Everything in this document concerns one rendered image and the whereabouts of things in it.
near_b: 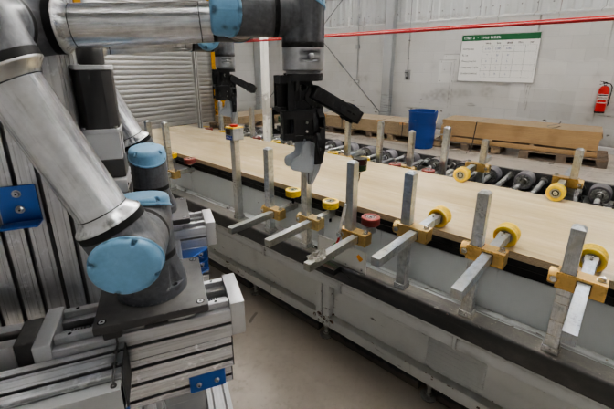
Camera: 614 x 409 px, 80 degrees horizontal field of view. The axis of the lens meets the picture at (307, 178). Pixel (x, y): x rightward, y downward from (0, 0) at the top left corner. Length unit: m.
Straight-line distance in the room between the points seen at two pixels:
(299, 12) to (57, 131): 0.42
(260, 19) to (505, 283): 1.30
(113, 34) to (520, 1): 8.18
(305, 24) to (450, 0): 8.32
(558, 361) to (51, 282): 1.40
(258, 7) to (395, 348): 1.76
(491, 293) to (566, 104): 6.98
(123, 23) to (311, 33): 0.33
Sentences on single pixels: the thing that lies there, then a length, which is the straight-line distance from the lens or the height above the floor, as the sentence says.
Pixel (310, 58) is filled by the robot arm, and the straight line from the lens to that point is 0.65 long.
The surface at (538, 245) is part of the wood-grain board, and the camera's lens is 1.60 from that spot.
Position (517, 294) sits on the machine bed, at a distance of 1.61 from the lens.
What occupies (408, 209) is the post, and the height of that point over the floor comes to 1.03.
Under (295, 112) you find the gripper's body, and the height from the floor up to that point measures 1.45.
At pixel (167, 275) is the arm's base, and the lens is 0.88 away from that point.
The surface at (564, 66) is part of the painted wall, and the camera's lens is 8.39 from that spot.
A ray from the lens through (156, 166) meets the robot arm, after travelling 1.30.
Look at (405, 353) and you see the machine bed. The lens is 2.05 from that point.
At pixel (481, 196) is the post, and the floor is 1.14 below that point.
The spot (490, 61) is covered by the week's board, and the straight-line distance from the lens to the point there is 8.57.
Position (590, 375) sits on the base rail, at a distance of 1.41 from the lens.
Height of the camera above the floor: 1.53
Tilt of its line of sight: 17 degrees down
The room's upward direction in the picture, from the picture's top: straight up
